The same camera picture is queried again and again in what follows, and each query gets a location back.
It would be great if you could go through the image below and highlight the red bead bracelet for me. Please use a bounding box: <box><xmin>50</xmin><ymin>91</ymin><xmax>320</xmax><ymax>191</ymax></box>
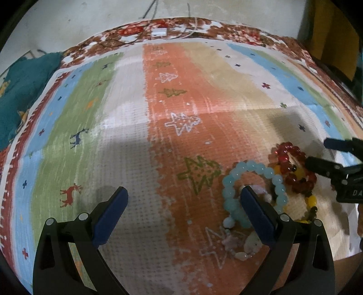
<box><xmin>273</xmin><ymin>142</ymin><xmax>317</xmax><ymax>194</ymax></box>

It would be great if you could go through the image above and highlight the white and pink stone bracelet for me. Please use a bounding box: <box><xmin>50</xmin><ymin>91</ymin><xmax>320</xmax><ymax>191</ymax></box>
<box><xmin>222</xmin><ymin>184</ymin><xmax>273</xmax><ymax>260</ymax></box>

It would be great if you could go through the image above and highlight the teal pillow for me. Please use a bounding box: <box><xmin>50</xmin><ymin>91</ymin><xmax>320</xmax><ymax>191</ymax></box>
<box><xmin>0</xmin><ymin>52</ymin><xmax>63</xmax><ymax>151</ymax></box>

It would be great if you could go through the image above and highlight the yellow panel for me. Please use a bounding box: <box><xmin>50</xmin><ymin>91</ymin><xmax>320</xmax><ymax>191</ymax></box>
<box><xmin>308</xmin><ymin>0</ymin><xmax>359</xmax><ymax>81</ymax></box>

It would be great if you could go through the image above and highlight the striped patterned mat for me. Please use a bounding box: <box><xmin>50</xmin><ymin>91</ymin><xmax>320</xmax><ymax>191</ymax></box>
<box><xmin>0</xmin><ymin>42</ymin><xmax>363</xmax><ymax>295</ymax></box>

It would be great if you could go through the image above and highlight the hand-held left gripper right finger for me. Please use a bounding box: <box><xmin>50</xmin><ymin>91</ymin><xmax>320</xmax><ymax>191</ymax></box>
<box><xmin>240</xmin><ymin>186</ymin><xmax>336</xmax><ymax>295</ymax></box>

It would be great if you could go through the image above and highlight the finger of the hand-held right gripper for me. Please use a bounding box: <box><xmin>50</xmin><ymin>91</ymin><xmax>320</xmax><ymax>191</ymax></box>
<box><xmin>324</xmin><ymin>137</ymin><xmax>363</xmax><ymax>159</ymax></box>
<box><xmin>305</xmin><ymin>157</ymin><xmax>363</xmax><ymax>180</ymax></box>

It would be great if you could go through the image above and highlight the white cable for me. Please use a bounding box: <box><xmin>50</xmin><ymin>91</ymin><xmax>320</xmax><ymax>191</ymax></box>
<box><xmin>167</xmin><ymin>16</ymin><xmax>200</xmax><ymax>39</ymax></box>

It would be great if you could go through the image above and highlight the light blue bead bracelet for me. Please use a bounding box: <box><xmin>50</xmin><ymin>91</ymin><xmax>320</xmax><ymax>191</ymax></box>
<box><xmin>222</xmin><ymin>160</ymin><xmax>288</xmax><ymax>229</ymax></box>

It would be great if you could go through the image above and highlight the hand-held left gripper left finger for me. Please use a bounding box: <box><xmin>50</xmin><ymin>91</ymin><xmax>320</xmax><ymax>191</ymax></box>
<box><xmin>32</xmin><ymin>186</ymin><xmax>129</xmax><ymax>295</ymax></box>

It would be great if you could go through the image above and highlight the black cable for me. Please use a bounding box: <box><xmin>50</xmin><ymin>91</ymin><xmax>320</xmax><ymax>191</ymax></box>
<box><xmin>96</xmin><ymin>0</ymin><xmax>160</xmax><ymax>48</ymax></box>

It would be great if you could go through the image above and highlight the yellow and dark bead bracelet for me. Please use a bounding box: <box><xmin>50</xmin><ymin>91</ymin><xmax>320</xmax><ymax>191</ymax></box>
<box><xmin>273</xmin><ymin>163</ymin><xmax>319</xmax><ymax>224</ymax></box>

